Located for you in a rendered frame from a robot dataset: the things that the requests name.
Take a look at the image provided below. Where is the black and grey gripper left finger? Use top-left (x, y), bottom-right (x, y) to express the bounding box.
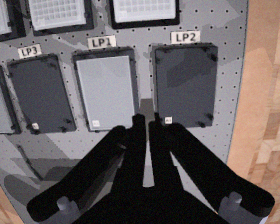
top-left (26, 98), bottom-right (148, 224)

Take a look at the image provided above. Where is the white button panel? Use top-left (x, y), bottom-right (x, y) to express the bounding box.
top-left (17, 146), bottom-right (117, 209)

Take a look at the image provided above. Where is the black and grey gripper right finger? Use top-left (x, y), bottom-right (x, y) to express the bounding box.
top-left (147, 98), bottom-right (275, 224)

